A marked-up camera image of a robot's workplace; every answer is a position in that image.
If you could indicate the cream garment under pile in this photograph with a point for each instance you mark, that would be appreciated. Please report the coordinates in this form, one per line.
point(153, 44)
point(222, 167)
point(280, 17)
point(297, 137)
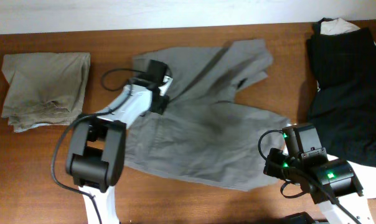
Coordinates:
point(337, 27)

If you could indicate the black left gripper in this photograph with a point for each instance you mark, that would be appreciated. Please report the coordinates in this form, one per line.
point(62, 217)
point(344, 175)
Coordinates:
point(163, 107)

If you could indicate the folded khaki shorts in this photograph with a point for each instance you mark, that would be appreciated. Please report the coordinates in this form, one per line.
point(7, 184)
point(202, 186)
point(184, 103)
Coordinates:
point(44, 88)

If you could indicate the white patterned garment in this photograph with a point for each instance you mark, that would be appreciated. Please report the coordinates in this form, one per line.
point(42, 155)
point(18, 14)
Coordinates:
point(367, 178)

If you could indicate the black garment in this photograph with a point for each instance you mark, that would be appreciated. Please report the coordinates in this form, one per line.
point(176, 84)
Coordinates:
point(344, 107)

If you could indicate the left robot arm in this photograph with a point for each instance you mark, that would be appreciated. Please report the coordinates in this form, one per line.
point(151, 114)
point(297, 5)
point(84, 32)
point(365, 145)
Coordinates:
point(96, 152)

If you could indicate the grey shorts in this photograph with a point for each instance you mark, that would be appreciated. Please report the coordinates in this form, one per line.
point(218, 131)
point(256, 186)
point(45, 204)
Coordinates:
point(204, 136)

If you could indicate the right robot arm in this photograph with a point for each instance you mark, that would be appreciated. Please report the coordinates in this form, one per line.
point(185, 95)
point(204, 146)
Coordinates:
point(333, 185)

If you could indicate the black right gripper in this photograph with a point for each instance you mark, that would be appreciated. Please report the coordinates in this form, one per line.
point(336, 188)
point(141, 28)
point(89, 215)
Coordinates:
point(274, 156)

